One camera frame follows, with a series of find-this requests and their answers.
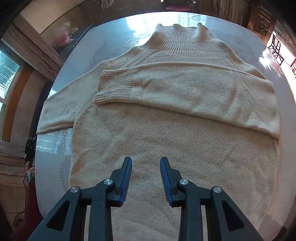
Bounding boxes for black slatted chair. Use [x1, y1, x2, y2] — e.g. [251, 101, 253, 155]
[268, 34, 285, 66]

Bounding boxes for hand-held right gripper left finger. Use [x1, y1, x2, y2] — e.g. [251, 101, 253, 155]
[27, 156, 133, 241]

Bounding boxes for white framed barred window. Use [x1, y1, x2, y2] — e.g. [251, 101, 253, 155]
[0, 50, 22, 142]

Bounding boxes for beige knit sweater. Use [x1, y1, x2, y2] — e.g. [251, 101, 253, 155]
[36, 23, 284, 241]

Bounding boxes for tied grey curtain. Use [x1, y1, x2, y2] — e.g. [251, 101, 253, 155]
[99, 0, 114, 10]

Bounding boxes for black cable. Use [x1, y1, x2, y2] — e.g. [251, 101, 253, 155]
[13, 173, 31, 229]

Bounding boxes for person's left forearm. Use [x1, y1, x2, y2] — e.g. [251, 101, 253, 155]
[9, 183, 43, 241]

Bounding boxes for wooden armchair with red cushion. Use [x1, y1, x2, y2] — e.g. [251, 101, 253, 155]
[161, 0, 198, 12]

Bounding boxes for wire pet cage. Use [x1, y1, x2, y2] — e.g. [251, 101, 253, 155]
[58, 23, 96, 55]

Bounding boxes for person's left hand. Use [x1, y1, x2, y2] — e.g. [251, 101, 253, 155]
[25, 161, 36, 183]

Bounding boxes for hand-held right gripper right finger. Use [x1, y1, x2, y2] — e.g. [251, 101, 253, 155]
[160, 156, 264, 241]

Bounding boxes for white tablecloth with orange flowers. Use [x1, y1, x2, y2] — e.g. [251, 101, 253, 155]
[35, 11, 296, 241]

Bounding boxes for pink plastic bag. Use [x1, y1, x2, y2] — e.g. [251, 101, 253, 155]
[57, 22, 75, 46]

